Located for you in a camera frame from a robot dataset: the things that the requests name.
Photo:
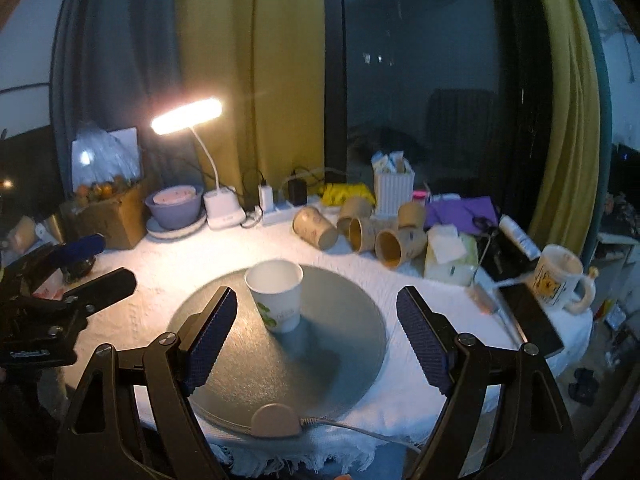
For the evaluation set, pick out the black smartphone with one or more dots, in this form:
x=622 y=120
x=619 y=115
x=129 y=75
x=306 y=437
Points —
x=532 y=317

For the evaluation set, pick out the white tube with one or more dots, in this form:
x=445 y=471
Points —
x=520 y=237

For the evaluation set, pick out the clear plastic bag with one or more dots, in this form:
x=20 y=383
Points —
x=102 y=152

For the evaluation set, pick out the brown paper cup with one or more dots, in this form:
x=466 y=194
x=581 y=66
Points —
x=355 y=209
x=400 y=247
x=367 y=232
x=315 y=227
x=411 y=215

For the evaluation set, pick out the grey-blue curtain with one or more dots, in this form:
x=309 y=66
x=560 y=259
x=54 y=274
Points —
x=115 y=60

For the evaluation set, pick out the pale purple plate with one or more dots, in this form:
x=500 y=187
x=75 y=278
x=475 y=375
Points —
x=170 y=232

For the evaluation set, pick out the cream printed mug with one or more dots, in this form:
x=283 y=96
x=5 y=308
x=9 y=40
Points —
x=555 y=280

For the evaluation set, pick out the purple cloth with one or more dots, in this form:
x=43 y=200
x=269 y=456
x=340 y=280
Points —
x=455 y=212

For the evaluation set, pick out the white power strip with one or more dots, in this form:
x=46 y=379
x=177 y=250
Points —
x=275 y=216

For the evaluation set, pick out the white charger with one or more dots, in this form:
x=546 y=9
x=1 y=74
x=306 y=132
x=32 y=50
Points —
x=265 y=197

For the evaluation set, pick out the purple bowl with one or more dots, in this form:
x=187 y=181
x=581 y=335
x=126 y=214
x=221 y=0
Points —
x=172 y=210

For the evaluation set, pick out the white paper cup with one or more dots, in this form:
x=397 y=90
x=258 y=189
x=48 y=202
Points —
x=277 y=292

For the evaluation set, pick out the white desk lamp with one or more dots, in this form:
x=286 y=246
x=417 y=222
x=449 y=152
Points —
x=222 y=207

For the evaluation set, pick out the yellow curtain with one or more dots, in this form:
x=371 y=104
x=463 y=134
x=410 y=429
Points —
x=250 y=60
x=570 y=110

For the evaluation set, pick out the yellow packet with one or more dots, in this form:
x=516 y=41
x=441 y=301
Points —
x=347 y=194

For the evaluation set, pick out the white ribbed container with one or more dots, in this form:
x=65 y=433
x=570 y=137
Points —
x=395 y=190

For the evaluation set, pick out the cardboard box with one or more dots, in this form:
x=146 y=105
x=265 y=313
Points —
x=112 y=222

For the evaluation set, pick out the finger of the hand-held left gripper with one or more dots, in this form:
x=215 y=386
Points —
x=107 y=284
x=82 y=247

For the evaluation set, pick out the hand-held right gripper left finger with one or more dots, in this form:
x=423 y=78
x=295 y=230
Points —
x=212 y=340

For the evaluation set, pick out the round grey turntable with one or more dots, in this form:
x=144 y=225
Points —
x=330 y=350

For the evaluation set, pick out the dark slipper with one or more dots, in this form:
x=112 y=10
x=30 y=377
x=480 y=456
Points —
x=584 y=385

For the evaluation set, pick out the black charger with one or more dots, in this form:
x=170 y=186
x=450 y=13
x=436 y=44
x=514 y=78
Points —
x=297 y=191

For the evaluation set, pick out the tissue pack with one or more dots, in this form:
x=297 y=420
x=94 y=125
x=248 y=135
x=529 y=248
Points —
x=450 y=255

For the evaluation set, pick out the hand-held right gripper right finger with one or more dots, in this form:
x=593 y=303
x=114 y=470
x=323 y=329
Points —
x=422 y=340

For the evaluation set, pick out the beige mat controller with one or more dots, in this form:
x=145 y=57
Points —
x=275 y=421

